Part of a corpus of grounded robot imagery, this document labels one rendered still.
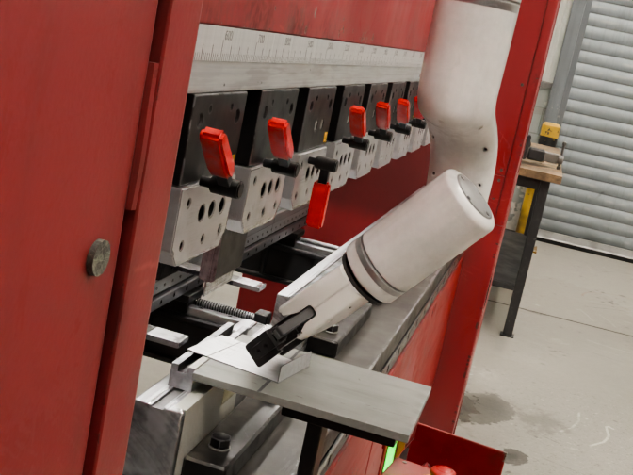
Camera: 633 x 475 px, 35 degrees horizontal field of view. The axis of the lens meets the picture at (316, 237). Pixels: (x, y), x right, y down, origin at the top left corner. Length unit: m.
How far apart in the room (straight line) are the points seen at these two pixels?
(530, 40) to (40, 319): 3.08
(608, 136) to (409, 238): 7.40
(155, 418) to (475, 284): 2.32
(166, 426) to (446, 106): 0.48
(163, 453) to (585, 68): 7.47
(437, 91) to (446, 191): 0.11
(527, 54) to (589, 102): 5.18
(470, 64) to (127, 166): 0.81
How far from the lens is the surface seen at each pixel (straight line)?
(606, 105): 8.46
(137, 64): 0.28
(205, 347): 1.27
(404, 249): 1.10
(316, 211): 1.34
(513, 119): 3.30
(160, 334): 1.28
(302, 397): 1.17
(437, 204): 1.09
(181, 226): 0.93
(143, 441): 1.18
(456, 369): 3.46
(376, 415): 1.17
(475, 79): 1.08
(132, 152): 0.28
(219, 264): 1.19
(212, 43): 0.92
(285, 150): 1.09
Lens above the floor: 1.43
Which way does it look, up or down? 12 degrees down
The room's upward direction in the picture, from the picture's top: 12 degrees clockwise
